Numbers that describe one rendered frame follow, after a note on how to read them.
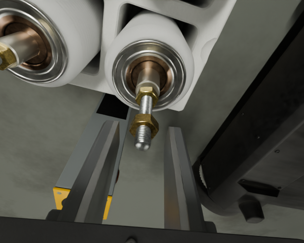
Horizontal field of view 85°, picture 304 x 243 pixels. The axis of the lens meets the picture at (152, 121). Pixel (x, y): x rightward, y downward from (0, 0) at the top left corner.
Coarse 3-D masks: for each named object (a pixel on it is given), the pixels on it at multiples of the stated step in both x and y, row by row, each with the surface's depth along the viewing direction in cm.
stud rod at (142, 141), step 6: (144, 96) 13; (150, 96) 14; (144, 102) 13; (150, 102) 13; (144, 108) 12; (150, 108) 12; (144, 126) 11; (138, 132) 10; (144, 132) 10; (150, 132) 10; (138, 138) 10; (144, 138) 10; (150, 138) 10; (138, 144) 10; (144, 144) 10; (150, 144) 10; (144, 150) 10
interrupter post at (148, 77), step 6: (144, 72) 16; (150, 72) 16; (156, 72) 16; (138, 78) 16; (144, 78) 15; (150, 78) 15; (156, 78) 15; (138, 84) 14; (144, 84) 14; (150, 84) 14; (156, 84) 14; (138, 90) 15; (156, 90) 15
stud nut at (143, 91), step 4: (140, 88) 14; (144, 88) 14; (148, 88) 14; (152, 88) 14; (140, 92) 13; (144, 92) 13; (148, 92) 13; (152, 92) 13; (136, 96) 14; (140, 96) 14; (152, 96) 13; (156, 96) 14; (136, 100) 14; (140, 100) 14; (152, 100) 14; (156, 100) 14; (152, 104) 14
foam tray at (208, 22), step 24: (120, 0) 19; (144, 0) 19; (168, 0) 19; (192, 0) 27; (216, 0) 19; (120, 24) 22; (192, 24) 20; (216, 24) 20; (192, 48) 22; (96, 72) 25
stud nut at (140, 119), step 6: (138, 114) 11; (144, 114) 11; (150, 114) 11; (132, 120) 11; (138, 120) 10; (144, 120) 10; (150, 120) 10; (132, 126) 11; (138, 126) 11; (150, 126) 10; (156, 126) 11; (132, 132) 11; (156, 132) 11
